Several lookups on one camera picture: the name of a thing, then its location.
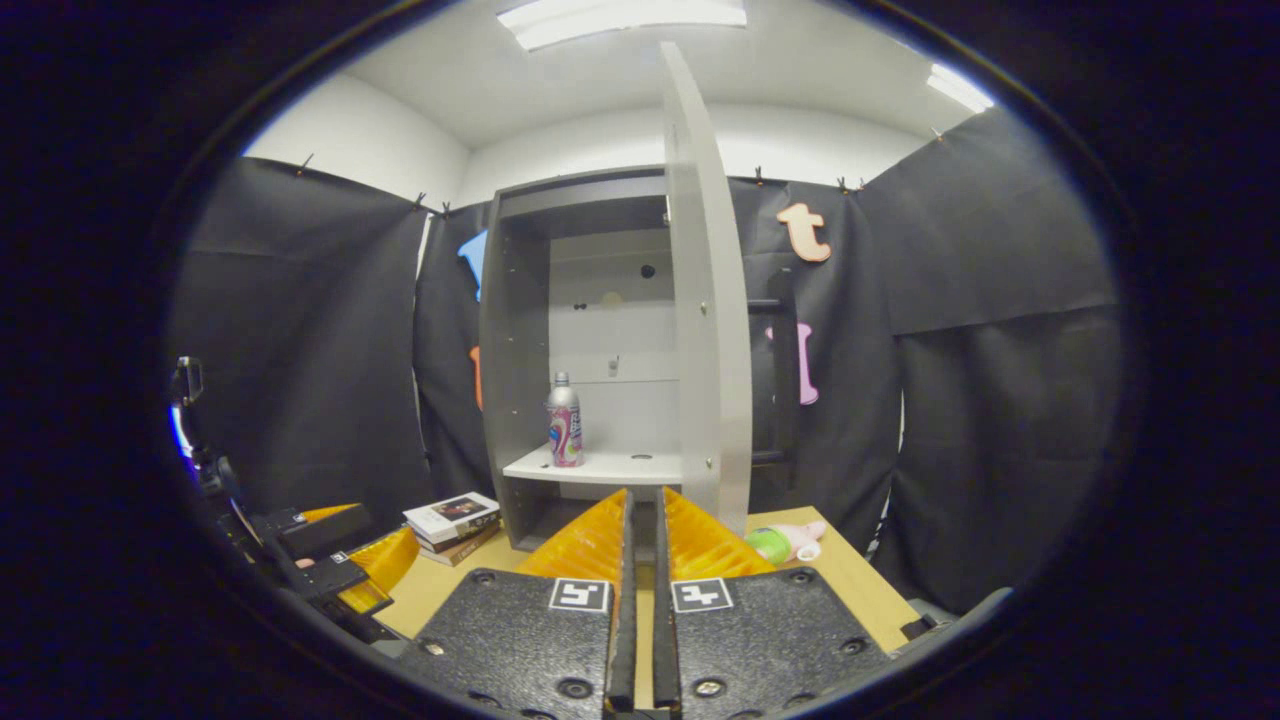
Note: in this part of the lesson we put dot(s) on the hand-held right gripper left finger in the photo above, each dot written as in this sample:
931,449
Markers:
622,650

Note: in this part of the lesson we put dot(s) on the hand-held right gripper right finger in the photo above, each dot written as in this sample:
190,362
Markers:
664,650

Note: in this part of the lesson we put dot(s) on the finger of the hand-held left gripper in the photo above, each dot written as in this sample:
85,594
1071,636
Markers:
385,565
325,530

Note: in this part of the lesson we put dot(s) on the silver bottle pink label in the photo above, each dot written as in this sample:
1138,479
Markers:
565,430

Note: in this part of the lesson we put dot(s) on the grey cabinet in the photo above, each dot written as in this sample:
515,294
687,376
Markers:
515,350

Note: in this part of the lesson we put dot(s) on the grey cabinet door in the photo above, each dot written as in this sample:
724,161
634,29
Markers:
710,300

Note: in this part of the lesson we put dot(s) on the white cover book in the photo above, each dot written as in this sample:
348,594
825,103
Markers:
450,512

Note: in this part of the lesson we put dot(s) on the dark cover book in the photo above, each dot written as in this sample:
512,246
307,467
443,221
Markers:
465,538

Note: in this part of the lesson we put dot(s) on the brown cover book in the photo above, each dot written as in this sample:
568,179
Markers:
470,552

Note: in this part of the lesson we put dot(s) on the black backdrop cloth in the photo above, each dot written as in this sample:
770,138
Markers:
300,350

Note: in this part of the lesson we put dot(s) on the green and pink plush toy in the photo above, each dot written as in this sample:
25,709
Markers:
775,545

